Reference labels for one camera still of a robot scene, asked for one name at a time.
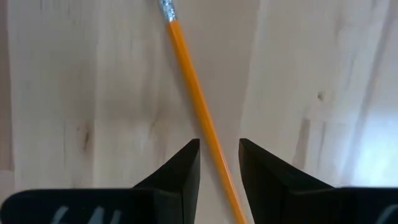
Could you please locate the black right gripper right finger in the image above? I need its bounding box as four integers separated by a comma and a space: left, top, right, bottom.
238, 138, 398, 224

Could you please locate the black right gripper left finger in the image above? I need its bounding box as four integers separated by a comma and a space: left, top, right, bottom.
0, 138, 201, 224

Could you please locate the orange pencil with eraser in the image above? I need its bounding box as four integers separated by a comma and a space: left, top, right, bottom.
157, 0, 249, 224

